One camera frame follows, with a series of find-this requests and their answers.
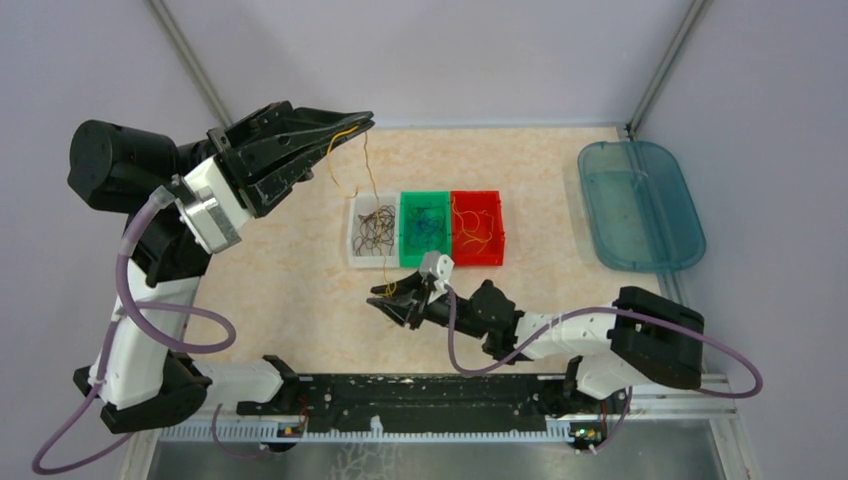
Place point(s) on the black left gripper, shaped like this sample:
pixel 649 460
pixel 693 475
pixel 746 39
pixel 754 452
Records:
pixel 255 151

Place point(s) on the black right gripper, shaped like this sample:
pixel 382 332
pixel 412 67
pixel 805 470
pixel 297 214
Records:
pixel 407 311

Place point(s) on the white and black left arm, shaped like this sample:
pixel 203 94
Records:
pixel 154 370

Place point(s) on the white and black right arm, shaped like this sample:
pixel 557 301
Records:
pixel 639 338

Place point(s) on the green plastic bin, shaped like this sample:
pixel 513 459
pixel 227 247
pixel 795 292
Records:
pixel 425 225

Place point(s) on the white plastic bin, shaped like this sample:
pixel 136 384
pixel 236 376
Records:
pixel 372 235

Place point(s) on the red plastic bin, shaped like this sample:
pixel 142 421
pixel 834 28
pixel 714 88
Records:
pixel 478 234

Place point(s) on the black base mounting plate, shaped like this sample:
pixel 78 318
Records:
pixel 439 404

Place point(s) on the teal transparent plastic basin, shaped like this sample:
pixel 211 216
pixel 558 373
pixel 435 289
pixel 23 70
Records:
pixel 640 212

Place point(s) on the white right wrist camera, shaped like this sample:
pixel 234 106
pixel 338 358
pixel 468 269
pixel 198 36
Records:
pixel 436 269

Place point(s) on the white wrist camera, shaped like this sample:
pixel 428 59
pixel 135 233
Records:
pixel 436 269
pixel 209 207

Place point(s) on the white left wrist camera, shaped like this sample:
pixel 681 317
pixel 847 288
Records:
pixel 209 207

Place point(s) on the white slotted cable duct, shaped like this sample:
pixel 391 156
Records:
pixel 271 432

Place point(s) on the right aluminium frame post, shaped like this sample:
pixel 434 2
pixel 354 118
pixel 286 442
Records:
pixel 693 16

